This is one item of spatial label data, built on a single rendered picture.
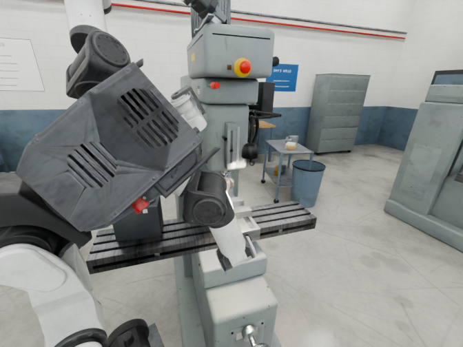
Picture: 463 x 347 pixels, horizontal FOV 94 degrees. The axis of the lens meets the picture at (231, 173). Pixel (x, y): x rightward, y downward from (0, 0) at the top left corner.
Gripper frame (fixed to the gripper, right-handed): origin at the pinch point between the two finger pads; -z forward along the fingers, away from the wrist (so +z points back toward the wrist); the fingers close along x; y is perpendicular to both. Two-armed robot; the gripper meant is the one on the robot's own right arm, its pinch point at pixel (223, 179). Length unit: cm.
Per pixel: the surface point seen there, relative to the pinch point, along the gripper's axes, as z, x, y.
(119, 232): 24, 48, 22
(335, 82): -476, -192, -60
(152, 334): 32, 35, 84
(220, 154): 9.9, -0.2, -16.9
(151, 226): 19.2, 33.9, 20.5
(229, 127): 12.6, -4.3, -30.3
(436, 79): -547, -455, -75
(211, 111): 11.7, 3.7, -36.2
